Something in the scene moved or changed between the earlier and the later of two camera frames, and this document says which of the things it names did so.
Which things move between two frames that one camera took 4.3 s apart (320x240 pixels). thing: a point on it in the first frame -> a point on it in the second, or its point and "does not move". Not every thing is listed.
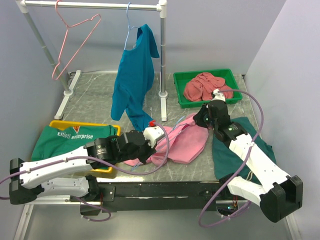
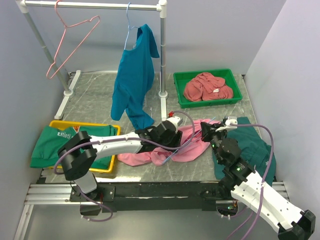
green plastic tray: [181, 80] does not move
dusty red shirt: [201, 87] does not move
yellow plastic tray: [63, 124] does not move
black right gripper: [198, 117] -> [209, 129]
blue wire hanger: [174, 128] -> [185, 143]
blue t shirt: [133, 80] does not move
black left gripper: [150, 151] -> [176, 139]
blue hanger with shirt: [129, 28] does not move
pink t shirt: [187, 140] does not move
